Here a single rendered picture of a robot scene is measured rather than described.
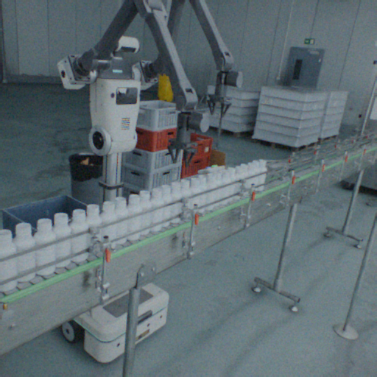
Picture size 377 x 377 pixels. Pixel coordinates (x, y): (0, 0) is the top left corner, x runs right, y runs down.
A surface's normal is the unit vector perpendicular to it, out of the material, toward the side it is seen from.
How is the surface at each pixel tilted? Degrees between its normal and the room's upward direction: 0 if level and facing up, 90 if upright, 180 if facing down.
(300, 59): 90
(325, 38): 90
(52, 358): 0
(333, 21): 90
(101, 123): 101
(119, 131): 90
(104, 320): 0
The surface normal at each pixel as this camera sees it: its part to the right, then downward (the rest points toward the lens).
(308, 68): -0.63, 0.19
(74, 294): 0.77, 0.29
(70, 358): 0.11, -0.94
